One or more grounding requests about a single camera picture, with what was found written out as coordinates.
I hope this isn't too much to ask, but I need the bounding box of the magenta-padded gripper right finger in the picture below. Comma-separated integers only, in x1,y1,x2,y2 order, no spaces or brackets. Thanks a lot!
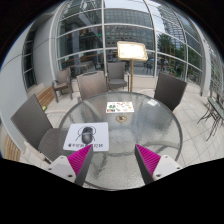
133,143,183,186

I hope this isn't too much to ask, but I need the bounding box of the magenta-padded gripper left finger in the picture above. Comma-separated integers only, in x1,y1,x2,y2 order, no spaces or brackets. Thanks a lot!
45,143,95,187

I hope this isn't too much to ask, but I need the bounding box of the black computer mouse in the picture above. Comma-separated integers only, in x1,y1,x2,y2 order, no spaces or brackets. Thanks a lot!
80,126,96,145

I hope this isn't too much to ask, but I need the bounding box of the white printed mouse pad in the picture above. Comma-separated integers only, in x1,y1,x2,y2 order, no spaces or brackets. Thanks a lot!
62,121,111,153

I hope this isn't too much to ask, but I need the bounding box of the brown tape roll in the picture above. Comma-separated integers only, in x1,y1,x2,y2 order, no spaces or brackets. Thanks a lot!
115,114,128,123

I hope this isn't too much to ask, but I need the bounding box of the grey wicker chair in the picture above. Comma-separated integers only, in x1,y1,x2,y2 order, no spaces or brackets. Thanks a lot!
106,61,130,92
50,67,73,104
76,70,108,101
9,93,63,163
153,72,188,112

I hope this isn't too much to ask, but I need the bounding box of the colourful printed menu card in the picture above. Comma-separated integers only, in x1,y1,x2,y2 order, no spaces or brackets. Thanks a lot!
105,100,135,114

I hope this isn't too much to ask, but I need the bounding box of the wooden slat bench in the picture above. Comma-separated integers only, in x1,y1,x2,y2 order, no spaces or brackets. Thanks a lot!
34,85,56,108
1,132,22,163

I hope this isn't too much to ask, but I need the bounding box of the black metal folding furniture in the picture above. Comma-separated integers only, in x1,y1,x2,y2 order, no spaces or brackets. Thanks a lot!
196,94,224,142

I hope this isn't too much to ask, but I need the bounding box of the gold menu stand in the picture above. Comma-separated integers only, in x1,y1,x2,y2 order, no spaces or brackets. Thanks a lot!
116,40,149,94

